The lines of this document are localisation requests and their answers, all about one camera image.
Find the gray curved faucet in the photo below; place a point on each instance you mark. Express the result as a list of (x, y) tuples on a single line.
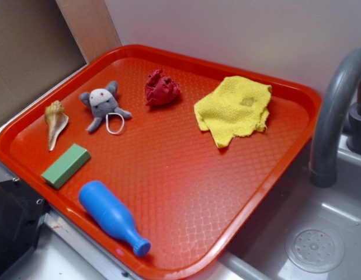
[(333, 118)]

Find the wooden board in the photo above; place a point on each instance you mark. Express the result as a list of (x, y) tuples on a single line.
[(91, 25)]

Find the blue plastic bottle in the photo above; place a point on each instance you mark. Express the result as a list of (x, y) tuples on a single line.
[(112, 216)]

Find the gray plush animal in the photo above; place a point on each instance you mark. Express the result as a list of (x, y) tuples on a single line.
[(102, 102)]

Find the yellow knitted cloth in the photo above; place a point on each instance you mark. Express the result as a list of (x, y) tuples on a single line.
[(237, 107)]

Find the tan spiral seashell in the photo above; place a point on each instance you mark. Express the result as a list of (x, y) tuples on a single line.
[(56, 121)]

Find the gray plastic sink basin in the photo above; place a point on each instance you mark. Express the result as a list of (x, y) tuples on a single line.
[(300, 231)]

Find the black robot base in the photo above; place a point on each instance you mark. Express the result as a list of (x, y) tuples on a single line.
[(22, 212)]

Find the red plastic tray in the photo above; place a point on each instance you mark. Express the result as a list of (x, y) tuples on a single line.
[(188, 197)]

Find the red crumpled cloth ball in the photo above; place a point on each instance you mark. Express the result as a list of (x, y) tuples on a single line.
[(160, 90)]

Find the green rectangular block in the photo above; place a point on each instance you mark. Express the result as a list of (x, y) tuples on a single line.
[(66, 166)]

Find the dark gray faucet handle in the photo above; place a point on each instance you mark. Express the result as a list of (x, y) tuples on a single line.
[(354, 140)]

